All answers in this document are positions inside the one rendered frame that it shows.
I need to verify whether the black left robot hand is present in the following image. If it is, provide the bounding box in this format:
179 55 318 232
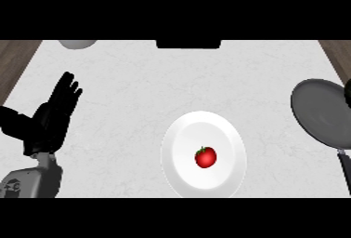
0 71 85 157

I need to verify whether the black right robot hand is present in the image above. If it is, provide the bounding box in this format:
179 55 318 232
342 78 351 110

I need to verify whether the grey frying pan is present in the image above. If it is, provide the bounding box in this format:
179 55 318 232
289 78 351 196

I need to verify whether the white oval plate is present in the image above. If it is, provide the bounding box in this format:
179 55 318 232
160 111 247 199

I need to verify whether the pale grey round bowl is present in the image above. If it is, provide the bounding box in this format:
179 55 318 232
57 40 98 50

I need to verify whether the red round vegetable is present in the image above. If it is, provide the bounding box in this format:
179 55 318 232
193 146 218 169

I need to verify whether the black appliance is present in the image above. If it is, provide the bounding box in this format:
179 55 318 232
154 40 222 50

